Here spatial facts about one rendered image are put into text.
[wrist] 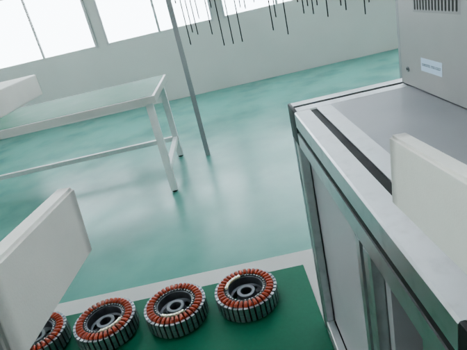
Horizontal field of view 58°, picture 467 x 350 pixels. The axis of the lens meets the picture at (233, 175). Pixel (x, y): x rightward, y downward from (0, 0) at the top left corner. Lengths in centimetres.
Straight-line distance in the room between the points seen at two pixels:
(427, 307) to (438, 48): 30
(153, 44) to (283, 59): 191
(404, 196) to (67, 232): 13
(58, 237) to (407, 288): 18
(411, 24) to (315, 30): 608
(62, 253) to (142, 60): 636
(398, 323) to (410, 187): 20
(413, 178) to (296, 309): 61
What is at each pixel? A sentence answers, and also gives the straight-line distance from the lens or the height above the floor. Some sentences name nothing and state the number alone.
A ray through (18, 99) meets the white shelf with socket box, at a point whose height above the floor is 118.
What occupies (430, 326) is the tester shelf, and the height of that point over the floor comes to 109.
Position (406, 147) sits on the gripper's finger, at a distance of 17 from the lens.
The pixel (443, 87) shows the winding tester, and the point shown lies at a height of 113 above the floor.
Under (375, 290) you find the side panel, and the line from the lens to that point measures 34.
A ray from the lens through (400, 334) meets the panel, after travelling 36.
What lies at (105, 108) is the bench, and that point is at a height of 73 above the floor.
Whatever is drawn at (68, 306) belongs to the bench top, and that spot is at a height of 75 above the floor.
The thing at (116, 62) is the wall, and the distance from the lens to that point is 658.
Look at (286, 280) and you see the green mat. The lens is 82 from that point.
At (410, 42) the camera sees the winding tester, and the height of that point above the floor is 117.
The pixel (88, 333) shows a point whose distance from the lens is 81.
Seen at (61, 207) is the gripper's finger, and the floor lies 120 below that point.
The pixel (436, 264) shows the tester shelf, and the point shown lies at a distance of 23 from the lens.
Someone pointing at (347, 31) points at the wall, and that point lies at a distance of 672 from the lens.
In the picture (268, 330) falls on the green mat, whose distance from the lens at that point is 74.
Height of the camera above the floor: 126
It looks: 23 degrees down
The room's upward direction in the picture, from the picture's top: 13 degrees counter-clockwise
